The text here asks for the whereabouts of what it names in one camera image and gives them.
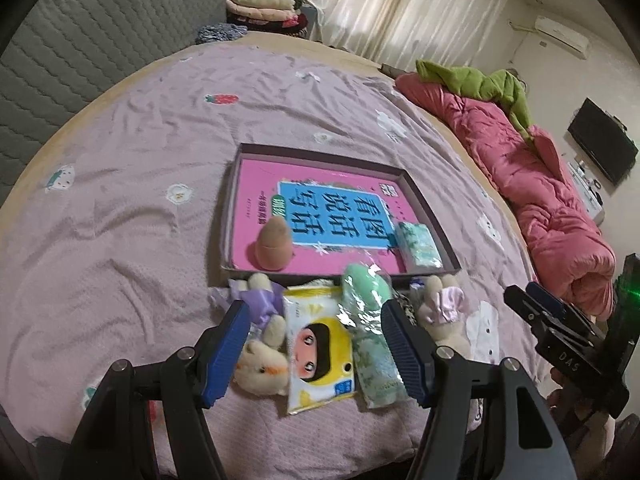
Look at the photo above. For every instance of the bunny plush with purple dress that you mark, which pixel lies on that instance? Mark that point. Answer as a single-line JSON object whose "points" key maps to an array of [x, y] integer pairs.
{"points": [[262, 365]]}

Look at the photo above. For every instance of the black wall television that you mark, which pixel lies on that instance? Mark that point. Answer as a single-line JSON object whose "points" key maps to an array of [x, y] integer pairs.
{"points": [[600, 140]]}

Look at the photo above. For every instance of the person's right hand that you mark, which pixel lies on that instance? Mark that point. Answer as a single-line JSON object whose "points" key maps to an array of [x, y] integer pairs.
{"points": [[582, 414]]}

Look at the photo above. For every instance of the pink quilt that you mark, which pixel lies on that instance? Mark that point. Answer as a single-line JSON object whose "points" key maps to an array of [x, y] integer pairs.
{"points": [[525, 185]]}

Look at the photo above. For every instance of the green patterned tissue pack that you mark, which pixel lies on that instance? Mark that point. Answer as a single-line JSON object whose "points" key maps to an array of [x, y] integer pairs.
{"points": [[375, 370]]}

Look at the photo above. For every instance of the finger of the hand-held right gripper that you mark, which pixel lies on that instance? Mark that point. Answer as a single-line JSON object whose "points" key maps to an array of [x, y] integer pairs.
{"points": [[547, 300], [525, 307]]}

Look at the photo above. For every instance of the stack of folded clothes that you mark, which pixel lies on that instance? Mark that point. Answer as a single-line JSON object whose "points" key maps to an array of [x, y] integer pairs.
{"points": [[295, 24]]}

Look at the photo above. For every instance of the small white blue packet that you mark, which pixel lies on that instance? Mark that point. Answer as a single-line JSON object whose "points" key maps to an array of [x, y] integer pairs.
{"points": [[416, 289]]}

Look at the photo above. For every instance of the pink folded garment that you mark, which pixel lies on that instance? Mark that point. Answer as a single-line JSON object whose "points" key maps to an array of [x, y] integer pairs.
{"points": [[260, 12]]}

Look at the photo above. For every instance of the shallow dark cardboard box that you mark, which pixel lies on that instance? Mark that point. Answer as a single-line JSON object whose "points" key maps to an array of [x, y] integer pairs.
{"points": [[231, 210]]}

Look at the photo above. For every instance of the small mint tissue pack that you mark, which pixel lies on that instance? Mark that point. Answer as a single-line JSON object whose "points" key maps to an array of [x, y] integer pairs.
{"points": [[420, 245]]}

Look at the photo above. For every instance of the small brown cushion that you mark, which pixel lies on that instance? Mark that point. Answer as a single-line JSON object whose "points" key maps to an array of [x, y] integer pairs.
{"points": [[389, 69]]}

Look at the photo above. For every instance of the yellow cartoon wet wipes packet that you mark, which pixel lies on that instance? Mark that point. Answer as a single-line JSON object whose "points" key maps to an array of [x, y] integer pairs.
{"points": [[320, 355]]}

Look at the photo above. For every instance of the green blanket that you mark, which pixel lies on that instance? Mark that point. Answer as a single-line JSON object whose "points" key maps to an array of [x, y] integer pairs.
{"points": [[465, 82]]}

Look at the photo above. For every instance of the white curtain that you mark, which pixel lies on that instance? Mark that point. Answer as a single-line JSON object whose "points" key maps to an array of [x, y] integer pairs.
{"points": [[400, 10]]}

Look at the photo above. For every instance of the green sponge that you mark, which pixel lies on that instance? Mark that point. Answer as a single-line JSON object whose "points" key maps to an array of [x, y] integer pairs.
{"points": [[362, 290]]}

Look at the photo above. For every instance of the leopard print cloth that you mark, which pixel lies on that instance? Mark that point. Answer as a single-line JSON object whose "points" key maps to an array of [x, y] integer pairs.
{"points": [[409, 312]]}

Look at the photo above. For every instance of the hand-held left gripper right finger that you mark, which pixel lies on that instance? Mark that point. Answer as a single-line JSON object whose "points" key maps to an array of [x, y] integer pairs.
{"points": [[402, 355]]}

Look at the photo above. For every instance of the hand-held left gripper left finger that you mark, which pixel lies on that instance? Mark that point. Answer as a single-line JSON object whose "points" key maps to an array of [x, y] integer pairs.
{"points": [[227, 355]]}

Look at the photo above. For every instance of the pink book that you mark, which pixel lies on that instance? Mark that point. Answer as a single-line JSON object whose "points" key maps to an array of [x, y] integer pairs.
{"points": [[260, 185]]}

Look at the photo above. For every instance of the white air conditioner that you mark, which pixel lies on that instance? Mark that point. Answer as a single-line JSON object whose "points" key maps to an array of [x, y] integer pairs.
{"points": [[562, 34]]}

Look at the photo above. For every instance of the bunny plush with pink dress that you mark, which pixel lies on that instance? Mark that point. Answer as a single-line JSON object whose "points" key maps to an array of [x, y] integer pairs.
{"points": [[442, 327]]}

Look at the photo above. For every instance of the grey quilted headboard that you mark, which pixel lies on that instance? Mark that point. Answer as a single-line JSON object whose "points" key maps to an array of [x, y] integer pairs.
{"points": [[100, 35]]}

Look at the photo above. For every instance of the purple printed bed sheet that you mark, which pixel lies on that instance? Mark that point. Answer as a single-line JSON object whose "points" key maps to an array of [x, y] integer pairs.
{"points": [[150, 210]]}

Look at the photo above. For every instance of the blue knitted cloth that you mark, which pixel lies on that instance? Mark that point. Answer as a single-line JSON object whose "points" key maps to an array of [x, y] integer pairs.
{"points": [[220, 34]]}

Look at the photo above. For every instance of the peach egg-shaped sponge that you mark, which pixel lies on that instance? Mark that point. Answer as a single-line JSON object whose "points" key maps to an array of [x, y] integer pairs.
{"points": [[272, 247]]}

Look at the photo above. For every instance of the white cluttered shelf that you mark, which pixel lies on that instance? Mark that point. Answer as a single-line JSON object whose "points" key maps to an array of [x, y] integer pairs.
{"points": [[587, 190]]}

